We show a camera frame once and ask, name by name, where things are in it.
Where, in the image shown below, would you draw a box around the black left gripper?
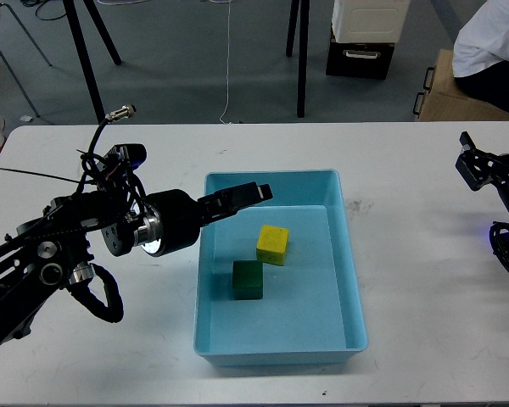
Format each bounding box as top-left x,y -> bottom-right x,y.
146,181 -> 273,257

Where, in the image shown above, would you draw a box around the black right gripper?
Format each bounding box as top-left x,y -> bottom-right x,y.
456,131 -> 509,213

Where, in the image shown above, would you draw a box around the yellow cube block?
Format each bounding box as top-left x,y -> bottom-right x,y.
255,225 -> 289,266

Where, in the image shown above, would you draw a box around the green cube block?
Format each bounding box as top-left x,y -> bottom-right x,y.
232,260 -> 264,300

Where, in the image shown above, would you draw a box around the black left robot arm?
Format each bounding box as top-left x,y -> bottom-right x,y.
0,143 -> 272,346

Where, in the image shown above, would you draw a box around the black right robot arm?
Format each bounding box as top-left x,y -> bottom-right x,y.
456,131 -> 509,273

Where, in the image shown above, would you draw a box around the black storage box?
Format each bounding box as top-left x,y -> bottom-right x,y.
326,39 -> 395,80

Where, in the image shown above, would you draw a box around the white plastic storage box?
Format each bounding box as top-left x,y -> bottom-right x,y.
332,0 -> 411,43

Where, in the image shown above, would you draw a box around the seated person white shirt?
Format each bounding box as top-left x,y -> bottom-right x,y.
452,1 -> 509,113

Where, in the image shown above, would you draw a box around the light blue plastic bin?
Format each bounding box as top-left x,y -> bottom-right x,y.
193,170 -> 368,366

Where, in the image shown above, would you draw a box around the black right table legs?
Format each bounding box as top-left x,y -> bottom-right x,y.
285,0 -> 310,118

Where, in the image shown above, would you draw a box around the black table legs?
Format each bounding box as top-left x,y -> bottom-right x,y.
285,0 -> 310,118
63,0 -> 122,122

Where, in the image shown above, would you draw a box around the black left table legs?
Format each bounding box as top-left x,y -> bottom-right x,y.
63,0 -> 122,122

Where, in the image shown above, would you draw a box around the cardboard box with handles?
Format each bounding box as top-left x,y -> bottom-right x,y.
413,49 -> 509,122

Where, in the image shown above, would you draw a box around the white hanging cord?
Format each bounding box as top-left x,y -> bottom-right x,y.
218,0 -> 234,125

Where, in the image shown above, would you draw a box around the black cable on floor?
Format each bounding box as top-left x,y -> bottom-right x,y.
19,0 -> 71,21

